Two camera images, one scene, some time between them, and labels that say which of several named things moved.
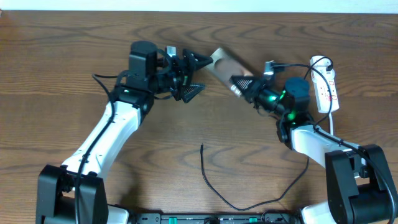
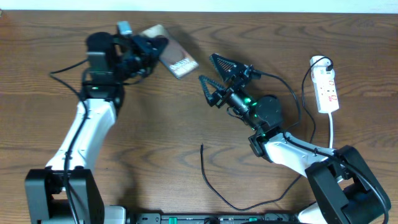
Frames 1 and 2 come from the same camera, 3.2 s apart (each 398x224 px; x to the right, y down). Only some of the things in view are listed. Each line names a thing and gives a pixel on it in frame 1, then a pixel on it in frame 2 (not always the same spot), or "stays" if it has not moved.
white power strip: (323, 73) stays
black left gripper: (184, 73) to (146, 46)
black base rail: (216, 218) stays
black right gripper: (253, 90) to (239, 78)
